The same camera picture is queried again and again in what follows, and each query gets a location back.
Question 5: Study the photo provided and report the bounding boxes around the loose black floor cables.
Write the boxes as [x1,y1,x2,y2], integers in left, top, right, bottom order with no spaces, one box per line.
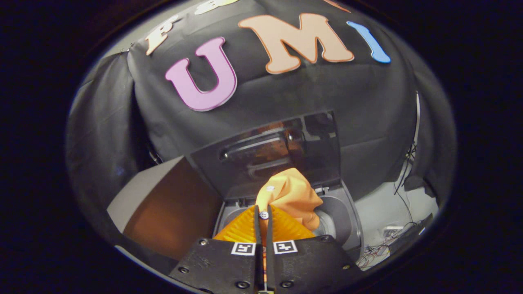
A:
[355,220,421,270]

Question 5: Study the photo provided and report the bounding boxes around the black backdrop cloth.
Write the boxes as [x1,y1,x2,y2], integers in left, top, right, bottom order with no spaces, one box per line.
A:
[65,0,456,205]

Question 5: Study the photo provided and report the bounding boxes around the orange shirt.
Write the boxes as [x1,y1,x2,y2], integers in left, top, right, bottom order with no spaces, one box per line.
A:
[255,167,323,245]

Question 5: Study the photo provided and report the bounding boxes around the white cabinet with dark top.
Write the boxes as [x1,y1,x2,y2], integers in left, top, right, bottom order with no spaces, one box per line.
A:
[107,155,223,262]

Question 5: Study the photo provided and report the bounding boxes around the flat black box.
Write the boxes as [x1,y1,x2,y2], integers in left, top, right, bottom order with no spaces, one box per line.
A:
[392,214,434,250]

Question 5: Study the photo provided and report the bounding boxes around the thin black light stand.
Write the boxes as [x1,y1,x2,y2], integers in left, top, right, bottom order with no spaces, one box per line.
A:
[402,92,421,188]

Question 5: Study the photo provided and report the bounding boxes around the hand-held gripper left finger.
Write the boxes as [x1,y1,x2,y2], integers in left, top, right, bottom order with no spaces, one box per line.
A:
[169,205,264,294]

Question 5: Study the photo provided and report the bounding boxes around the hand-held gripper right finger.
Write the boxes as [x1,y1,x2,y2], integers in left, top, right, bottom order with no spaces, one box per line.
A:
[266,205,364,294]

